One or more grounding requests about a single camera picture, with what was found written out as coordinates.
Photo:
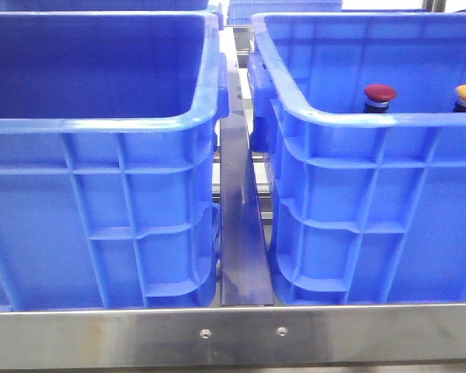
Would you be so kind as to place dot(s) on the left blue plastic bin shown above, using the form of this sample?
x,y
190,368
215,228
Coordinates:
x,y
106,157

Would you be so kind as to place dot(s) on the rear blue plastic bin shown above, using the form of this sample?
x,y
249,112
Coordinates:
x,y
241,11

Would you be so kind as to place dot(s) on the left rail screw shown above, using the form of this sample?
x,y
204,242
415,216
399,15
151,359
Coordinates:
x,y
205,334

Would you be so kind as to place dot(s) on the right blue plastic bin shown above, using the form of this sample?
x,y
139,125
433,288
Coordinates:
x,y
368,208

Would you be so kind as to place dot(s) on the steel front rail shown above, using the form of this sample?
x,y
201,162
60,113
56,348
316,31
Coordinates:
x,y
316,335

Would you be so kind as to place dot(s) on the blue plastic bin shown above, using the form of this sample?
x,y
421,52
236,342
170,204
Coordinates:
x,y
241,11
106,157
368,208

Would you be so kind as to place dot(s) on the right rail screw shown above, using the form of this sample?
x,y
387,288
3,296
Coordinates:
x,y
281,331

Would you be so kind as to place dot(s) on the rail screw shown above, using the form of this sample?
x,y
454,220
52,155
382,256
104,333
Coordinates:
x,y
281,331
205,334

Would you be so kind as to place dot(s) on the red mushroom push button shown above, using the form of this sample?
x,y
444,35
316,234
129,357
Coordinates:
x,y
378,98

